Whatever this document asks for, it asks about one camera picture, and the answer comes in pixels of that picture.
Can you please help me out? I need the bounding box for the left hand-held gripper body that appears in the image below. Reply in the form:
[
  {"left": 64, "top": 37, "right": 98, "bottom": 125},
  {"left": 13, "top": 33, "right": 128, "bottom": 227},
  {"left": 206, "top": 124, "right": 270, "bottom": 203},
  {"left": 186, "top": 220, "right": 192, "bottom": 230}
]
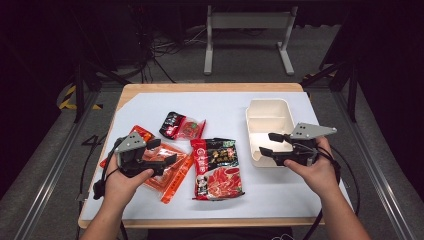
[{"left": 114, "top": 131, "right": 166, "bottom": 178}]

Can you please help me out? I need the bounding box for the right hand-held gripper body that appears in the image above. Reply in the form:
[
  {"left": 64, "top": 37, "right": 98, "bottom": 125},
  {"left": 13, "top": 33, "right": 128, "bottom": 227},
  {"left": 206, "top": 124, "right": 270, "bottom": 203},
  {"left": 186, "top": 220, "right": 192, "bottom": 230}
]
[{"left": 273, "top": 122, "right": 338, "bottom": 167}]

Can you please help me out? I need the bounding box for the white compartment box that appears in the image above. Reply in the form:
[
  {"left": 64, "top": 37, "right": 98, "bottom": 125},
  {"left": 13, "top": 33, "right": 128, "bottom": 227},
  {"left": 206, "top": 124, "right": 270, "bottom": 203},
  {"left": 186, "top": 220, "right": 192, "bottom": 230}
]
[{"left": 245, "top": 98, "right": 298, "bottom": 169}]

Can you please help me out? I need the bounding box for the orange seasoning packet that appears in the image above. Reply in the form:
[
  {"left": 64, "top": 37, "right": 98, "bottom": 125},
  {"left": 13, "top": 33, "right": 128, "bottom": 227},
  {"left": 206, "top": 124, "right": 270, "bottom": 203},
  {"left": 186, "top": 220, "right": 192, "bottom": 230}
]
[
  {"left": 99, "top": 124, "right": 188, "bottom": 195},
  {"left": 160, "top": 151, "right": 195, "bottom": 205}
]

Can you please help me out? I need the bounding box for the person's left hand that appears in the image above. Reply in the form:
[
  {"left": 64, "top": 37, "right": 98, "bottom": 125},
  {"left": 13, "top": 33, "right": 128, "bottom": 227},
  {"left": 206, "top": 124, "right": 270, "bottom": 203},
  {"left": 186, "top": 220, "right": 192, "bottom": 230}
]
[{"left": 102, "top": 155, "right": 156, "bottom": 208}]

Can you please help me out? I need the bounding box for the person's right hand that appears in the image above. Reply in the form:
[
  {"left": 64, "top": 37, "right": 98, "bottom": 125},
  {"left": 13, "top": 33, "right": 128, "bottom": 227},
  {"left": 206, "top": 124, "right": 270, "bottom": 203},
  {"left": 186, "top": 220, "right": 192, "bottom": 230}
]
[{"left": 283, "top": 136, "right": 342, "bottom": 198}]

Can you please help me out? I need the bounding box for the small red black sauce packet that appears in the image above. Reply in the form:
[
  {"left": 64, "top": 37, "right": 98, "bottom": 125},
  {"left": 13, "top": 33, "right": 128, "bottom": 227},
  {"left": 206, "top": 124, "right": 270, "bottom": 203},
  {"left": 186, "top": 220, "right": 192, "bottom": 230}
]
[{"left": 158, "top": 111, "right": 207, "bottom": 141}]

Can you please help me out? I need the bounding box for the large red black soup packet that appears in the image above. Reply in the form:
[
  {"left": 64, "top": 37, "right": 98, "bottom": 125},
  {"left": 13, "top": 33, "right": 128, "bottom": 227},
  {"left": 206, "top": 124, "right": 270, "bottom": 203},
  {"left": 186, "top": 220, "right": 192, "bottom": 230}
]
[{"left": 190, "top": 137, "right": 246, "bottom": 202}]

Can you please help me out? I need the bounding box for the black tripod stand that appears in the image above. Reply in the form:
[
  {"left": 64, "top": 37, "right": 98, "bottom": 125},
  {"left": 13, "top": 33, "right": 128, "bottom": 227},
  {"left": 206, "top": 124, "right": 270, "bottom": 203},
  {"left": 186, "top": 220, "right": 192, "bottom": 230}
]
[
  {"left": 300, "top": 49, "right": 361, "bottom": 123},
  {"left": 68, "top": 46, "right": 132, "bottom": 124}
]

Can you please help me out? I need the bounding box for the wooden table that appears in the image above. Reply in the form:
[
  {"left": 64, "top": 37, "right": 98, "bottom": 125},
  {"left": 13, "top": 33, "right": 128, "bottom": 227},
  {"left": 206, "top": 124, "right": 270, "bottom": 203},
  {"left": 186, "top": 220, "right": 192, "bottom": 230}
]
[{"left": 77, "top": 82, "right": 355, "bottom": 230}]

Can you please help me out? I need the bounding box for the person's dark clothing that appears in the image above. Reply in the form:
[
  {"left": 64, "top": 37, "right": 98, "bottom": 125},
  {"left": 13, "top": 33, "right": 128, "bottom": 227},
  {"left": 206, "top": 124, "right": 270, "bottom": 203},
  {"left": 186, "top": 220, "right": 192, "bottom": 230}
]
[{"left": 147, "top": 226, "right": 294, "bottom": 240}]

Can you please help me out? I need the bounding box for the white-framed desk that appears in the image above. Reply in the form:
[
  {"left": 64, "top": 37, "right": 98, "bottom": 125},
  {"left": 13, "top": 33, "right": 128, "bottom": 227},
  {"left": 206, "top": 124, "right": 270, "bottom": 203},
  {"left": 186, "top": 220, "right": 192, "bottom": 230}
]
[{"left": 203, "top": 4, "right": 299, "bottom": 77}]

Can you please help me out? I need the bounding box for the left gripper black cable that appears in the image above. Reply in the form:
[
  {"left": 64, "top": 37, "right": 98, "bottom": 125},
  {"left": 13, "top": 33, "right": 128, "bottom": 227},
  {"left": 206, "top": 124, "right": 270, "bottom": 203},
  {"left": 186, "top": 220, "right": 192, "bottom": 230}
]
[{"left": 77, "top": 135, "right": 125, "bottom": 240}]

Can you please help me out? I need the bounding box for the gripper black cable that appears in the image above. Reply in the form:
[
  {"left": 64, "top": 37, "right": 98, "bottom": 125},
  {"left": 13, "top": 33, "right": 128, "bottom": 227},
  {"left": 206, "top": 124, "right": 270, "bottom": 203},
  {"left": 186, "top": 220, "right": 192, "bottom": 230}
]
[
  {"left": 77, "top": 135, "right": 125, "bottom": 240},
  {"left": 301, "top": 145, "right": 362, "bottom": 240}
]

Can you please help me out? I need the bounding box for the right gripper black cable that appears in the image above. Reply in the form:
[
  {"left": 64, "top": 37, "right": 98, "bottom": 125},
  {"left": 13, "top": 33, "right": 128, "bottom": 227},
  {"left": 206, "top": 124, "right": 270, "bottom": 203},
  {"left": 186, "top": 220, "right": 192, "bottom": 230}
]
[{"left": 301, "top": 145, "right": 362, "bottom": 240}]

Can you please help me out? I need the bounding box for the aluminium rail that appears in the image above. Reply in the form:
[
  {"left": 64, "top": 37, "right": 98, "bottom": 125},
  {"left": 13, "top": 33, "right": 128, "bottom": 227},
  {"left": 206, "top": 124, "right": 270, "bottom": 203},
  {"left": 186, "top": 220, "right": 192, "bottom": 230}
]
[
  {"left": 332, "top": 89, "right": 418, "bottom": 240},
  {"left": 12, "top": 89, "right": 102, "bottom": 240}
]

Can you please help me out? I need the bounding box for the bundle of floor cables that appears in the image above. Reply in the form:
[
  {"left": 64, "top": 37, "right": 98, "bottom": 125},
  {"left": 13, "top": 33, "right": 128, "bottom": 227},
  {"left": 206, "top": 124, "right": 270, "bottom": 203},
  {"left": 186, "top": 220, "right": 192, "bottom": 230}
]
[{"left": 131, "top": 23, "right": 208, "bottom": 84}]

